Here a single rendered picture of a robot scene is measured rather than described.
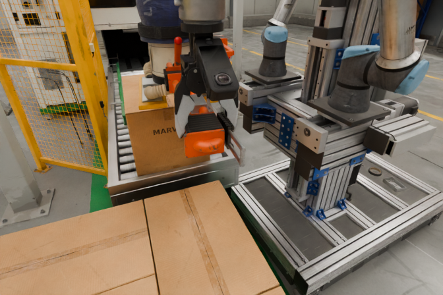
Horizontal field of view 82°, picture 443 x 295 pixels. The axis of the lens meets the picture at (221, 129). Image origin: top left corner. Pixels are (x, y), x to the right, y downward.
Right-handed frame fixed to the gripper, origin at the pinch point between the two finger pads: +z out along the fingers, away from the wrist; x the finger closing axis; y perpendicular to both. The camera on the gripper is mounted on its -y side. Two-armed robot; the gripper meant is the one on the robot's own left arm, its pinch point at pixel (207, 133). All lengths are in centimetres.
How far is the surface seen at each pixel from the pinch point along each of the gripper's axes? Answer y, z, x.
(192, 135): -3.7, -2.1, 3.5
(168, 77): 31.3, -2.0, 4.7
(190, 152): -3.7, 1.4, 4.1
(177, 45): 34.1, -10.2, 1.1
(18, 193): 125, 103, 111
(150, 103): 44.3, 11.0, 11.1
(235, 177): 70, 73, -31
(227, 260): 15, 66, -10
